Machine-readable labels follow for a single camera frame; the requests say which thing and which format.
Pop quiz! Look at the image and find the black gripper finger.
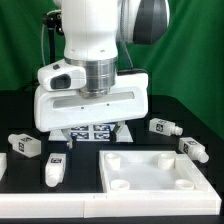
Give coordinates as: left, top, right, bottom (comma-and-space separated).
113, 121, 125, 142
61, 129, 75, 149

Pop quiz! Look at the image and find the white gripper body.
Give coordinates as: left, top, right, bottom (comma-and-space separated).
34, 73, 148, 132

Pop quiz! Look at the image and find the white square tabletop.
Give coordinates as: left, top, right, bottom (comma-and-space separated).
99, 151, 211, 193

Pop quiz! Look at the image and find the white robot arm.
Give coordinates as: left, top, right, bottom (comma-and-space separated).
34, 0, 170, 146

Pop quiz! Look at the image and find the white sheet with tags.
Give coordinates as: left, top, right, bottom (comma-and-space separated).
48, 122, 134, 144

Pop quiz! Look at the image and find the white obstacle piece left edge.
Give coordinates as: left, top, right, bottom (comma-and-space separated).
0, 153, 7, 181

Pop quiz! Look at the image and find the white L-shaped obstacle fence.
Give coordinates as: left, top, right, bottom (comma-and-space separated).
0, 185, 221, 218

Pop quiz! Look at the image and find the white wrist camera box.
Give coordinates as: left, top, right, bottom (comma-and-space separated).
38, 59, 87, 91

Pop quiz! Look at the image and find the black camera stand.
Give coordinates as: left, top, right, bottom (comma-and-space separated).
41, 9, 64, 65

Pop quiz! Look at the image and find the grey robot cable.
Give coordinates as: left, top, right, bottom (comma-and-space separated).
119, 0, 135, 71

